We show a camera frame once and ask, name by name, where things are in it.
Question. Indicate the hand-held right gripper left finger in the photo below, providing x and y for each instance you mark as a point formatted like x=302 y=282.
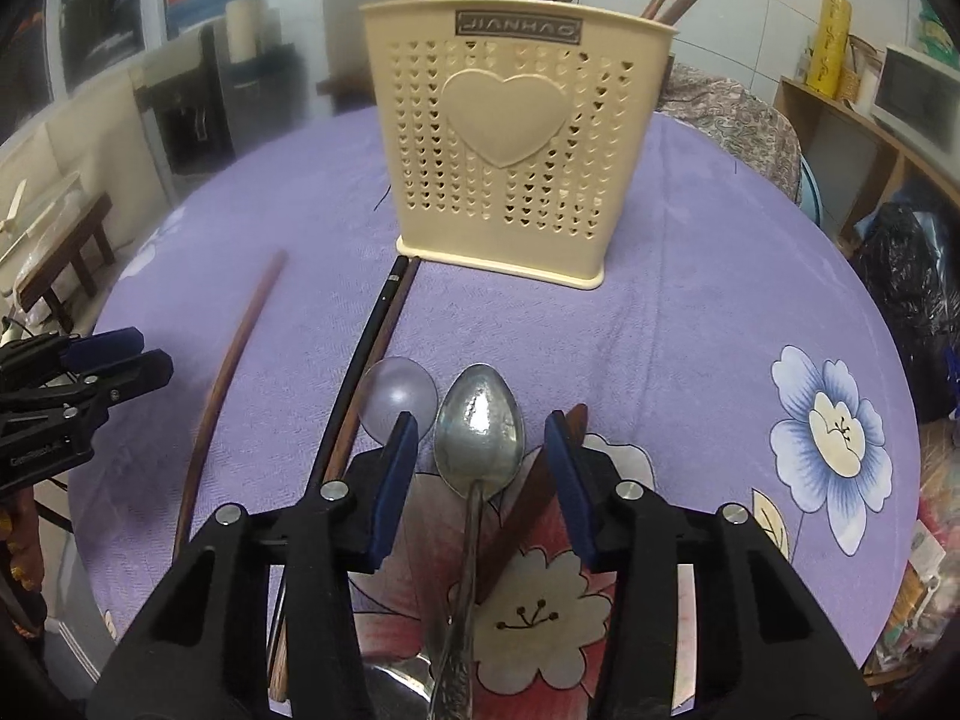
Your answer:
x=394 y=487

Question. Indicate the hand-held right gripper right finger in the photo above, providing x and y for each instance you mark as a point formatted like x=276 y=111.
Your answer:
x=571 y=487

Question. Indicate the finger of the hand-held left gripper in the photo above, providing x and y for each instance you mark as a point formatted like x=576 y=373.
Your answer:
x=101 y=347
x=135 y=377

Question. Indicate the black chopstick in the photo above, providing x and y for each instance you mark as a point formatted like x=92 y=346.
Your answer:
x=360 y=384

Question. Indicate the cream perforated cutlery holder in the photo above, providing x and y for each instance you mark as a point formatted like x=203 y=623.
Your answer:
x=420 y=165

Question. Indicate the person's left hand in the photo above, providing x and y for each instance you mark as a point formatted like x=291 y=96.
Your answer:
x=16 y=540

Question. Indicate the small wooden stool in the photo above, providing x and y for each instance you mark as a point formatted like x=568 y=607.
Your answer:
x=67 y=247

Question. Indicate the grey water dispenser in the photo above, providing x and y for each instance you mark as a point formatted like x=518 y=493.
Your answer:
x=195 y=112

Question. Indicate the sliding window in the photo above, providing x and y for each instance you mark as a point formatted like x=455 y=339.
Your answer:
x=105 y=7

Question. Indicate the paper cup dispenser tube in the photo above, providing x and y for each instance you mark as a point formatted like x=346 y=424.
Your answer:
x=241 y=30

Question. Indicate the colourful plastic bag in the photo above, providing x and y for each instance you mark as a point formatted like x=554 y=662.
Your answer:
x=930 y=540

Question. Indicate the blue plastic basin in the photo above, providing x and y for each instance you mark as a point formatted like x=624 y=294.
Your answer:
x=808 y=191

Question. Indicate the black plastic bag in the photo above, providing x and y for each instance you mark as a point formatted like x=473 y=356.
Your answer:
x=907 y=300

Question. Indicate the patterned cloth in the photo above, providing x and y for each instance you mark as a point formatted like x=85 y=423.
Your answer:
x=735 y=127

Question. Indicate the wooden shelf unit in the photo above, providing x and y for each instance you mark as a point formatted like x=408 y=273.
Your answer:
x=817 y=135

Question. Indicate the glass jar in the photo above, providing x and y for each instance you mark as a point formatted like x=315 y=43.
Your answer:
x=859 y=75

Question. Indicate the yellow roll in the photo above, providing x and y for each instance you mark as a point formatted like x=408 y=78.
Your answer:
x=829 y=45

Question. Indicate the white microwave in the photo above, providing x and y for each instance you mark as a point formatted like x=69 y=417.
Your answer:
x=915 y=101

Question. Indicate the green noodle cup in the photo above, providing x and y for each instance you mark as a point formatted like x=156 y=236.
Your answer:
x=941 y=30

